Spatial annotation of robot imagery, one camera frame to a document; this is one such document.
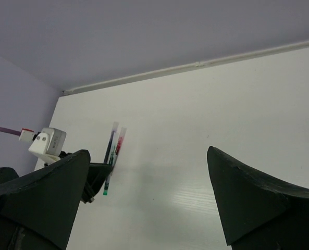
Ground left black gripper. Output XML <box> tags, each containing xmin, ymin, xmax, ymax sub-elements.
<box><xmin>0</xmin><ymin>150</ymin><xmax>114</xmax><ymax>205</ymax></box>

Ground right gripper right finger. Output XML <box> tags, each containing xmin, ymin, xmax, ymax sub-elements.
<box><xmin>207</xmin><ymin>146</ymin><xmax>309</xmax><ymax>249</ymax></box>

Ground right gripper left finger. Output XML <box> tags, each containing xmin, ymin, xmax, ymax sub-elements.
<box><xmin>0</xmin><ymin>149</ymin><xmax>90</xmax><ymax>249</ymax></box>

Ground green pen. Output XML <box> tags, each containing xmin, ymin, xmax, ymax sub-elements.
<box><xmin>103</xmin><ymin>142</ymin><xmax>118</xmax><ymax>196</ymax></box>

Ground red pink pen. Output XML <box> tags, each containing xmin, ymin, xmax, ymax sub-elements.
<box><xmin>114</xmin><ymin>127</ymin><xmax>127</xmax><ymax>163</ymax></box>

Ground purple pen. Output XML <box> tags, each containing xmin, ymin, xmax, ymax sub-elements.
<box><xmin>104</xmin><ymin>122</ymin><xmax>119</xmax><ymax>164</ymax></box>

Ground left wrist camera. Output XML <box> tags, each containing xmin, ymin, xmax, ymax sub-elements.
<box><xmin>19</xmin><ymin>128</ymin><xmax>67</xmax><ymax>165</ymax></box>

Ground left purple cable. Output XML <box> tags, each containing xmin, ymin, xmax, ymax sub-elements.
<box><xmin>0</xmin><ymin>124</ymin><xmax>23</xmax><ymax>136</ymax></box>

